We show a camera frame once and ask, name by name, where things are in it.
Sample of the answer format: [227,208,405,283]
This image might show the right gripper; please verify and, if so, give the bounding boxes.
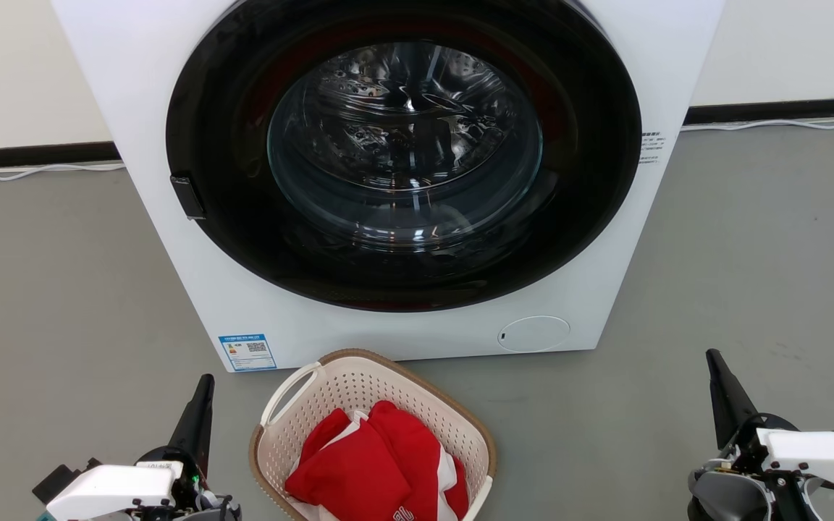
[705,349,817,521]

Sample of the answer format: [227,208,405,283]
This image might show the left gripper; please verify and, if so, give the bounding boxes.
[135,374,215,509]

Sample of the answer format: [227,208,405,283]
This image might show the beige perforated laundry basket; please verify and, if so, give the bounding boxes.
[248,348,497,521]

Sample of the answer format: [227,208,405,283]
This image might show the blue energy label sticker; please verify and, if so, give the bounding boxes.
[218,333,278,373]

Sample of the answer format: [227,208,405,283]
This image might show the white front-load washing machine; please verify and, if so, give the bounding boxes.
[50,0,725,373]

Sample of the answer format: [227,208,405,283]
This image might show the red and white garment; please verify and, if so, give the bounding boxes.
[285,400,470,521]

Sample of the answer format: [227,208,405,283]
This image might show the round white filter cover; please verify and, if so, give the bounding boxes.
[497,315,571,354]

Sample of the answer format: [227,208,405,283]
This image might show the round black washer door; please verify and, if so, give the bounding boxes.
[166,0,642,313]

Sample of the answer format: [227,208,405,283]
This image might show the black baseboard strip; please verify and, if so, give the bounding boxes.
[0,142,122,171]
[683,96,834,125]

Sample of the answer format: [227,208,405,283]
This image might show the steel washer drum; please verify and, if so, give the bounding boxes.
[269,41,543,250]

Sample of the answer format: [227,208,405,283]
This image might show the black door handle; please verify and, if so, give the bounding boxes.
[169,175,206,220]

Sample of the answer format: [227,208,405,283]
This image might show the white floor cable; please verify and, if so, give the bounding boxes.
[681,114,834,131]
[0,163,126,181]

